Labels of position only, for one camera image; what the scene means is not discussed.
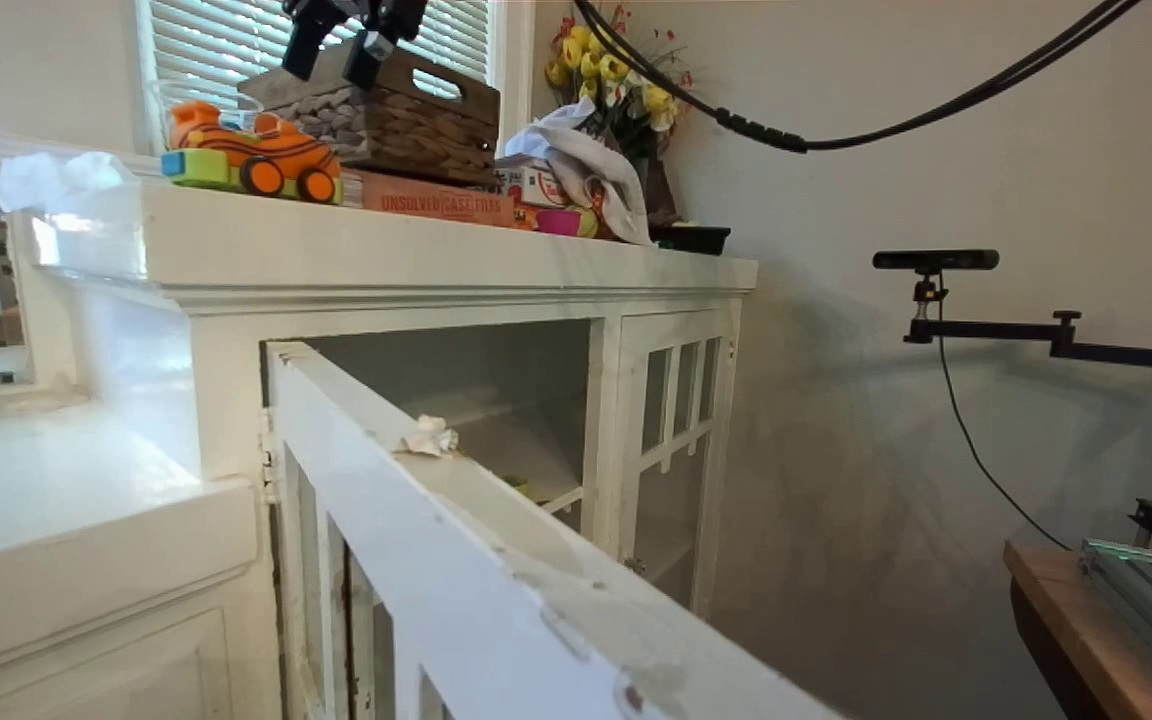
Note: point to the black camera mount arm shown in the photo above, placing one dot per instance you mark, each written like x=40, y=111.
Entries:
x=1058, y=332

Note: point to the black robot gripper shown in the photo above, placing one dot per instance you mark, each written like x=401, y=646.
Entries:
x=385, y=20

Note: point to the open white cabinet door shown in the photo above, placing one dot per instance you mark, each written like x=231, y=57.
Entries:
x=507, y=611

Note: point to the white crumpled cloth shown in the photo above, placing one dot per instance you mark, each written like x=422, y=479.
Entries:
x=585, y=171

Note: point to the white built-in cabinet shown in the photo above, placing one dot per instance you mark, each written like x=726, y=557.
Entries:
x=583, y=375

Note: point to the black camera on mount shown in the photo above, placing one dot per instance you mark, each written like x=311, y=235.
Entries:
x=938, y=256

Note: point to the yellow flower bouquet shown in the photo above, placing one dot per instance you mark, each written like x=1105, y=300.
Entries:
x=624, y=104

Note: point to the brown wooden side table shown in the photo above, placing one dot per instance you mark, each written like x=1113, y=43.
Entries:
x=1090, y=646

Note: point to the woven wicker basket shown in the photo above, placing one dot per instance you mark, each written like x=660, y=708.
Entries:
x=417, y=119

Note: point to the orange board game box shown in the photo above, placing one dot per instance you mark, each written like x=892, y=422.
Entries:
x=422, y=196

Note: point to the pink toy box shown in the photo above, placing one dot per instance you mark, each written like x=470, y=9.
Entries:
x=540, y=207

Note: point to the orange toy tiger car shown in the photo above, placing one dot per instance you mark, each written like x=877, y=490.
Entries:
x=261, y=159

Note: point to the black small dish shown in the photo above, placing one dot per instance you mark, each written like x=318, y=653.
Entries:
x=691, y=239

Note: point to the white window blinds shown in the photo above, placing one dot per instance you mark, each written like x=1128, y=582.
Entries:
x=210, y=44

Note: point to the clear plastic bag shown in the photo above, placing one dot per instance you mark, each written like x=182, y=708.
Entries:
x=85, y=209

